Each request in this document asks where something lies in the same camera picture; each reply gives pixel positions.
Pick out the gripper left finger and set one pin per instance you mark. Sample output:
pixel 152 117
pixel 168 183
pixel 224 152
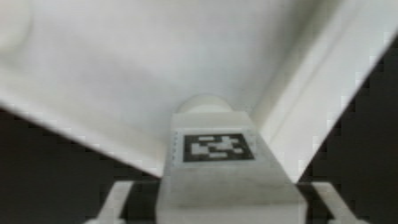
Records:
pixel 111 211

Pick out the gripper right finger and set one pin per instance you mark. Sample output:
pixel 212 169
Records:
pixel 343 216

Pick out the white table leg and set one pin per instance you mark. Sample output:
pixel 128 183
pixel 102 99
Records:
pixel 224 186

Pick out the white square tabletop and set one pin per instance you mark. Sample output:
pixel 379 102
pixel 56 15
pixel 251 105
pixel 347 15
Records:
pixel 109 59

